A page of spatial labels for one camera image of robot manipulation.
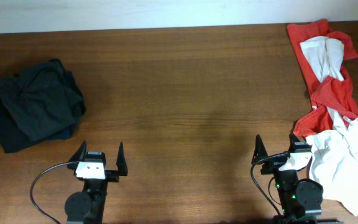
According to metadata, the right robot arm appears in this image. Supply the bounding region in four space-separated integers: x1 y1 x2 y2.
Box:
250 133 323 223

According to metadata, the black folded clothes pile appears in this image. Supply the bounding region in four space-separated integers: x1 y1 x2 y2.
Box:
0 58 86 154

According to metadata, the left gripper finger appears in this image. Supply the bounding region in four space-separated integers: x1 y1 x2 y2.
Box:
116 142 128 175
69 141 86 162

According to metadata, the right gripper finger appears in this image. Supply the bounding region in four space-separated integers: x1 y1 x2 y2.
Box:
251 134 268 164
288 133 300 152

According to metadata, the white printed t-shirt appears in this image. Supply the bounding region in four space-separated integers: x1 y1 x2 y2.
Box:
299 35 358 217

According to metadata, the red t-shirt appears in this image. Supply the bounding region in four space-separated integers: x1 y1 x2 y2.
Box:
287 19 358 137

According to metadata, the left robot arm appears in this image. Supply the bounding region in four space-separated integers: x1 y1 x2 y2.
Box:
65 141 128 224

